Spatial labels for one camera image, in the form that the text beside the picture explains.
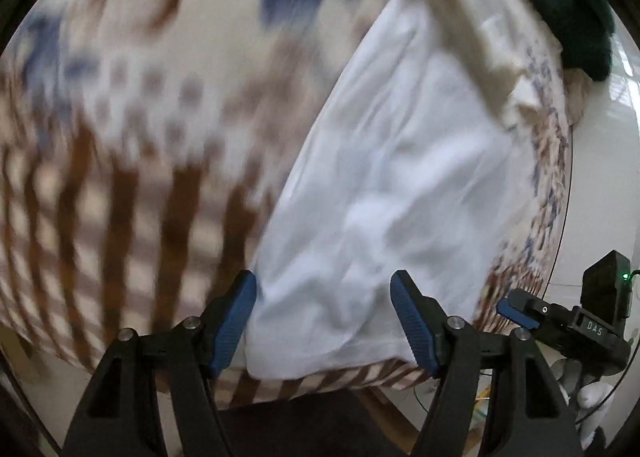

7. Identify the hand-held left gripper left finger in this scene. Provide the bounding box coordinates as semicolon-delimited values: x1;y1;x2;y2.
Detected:
60;269;258;457

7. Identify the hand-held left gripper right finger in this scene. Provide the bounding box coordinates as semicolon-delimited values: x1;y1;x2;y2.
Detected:
390;269;586;457

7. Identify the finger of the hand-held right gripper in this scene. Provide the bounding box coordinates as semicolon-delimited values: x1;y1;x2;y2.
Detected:
496;288;575;339

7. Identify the white t-shirt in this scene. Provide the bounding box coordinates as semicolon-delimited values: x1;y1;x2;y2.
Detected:
245;0;541;380

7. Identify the person's right hand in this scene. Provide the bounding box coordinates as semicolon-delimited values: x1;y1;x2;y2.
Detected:
552;359;617;449

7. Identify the white bed headboard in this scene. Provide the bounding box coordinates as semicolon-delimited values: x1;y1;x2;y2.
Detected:
545;32;640;298

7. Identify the beige cloth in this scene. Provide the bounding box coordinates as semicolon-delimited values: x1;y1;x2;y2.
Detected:
562;67;593;125

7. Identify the floral checked blanket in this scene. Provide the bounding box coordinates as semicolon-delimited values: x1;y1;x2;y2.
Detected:
0;0;573;410

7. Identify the dark teal quilt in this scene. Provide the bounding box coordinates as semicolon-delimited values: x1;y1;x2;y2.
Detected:
482;0;616;83

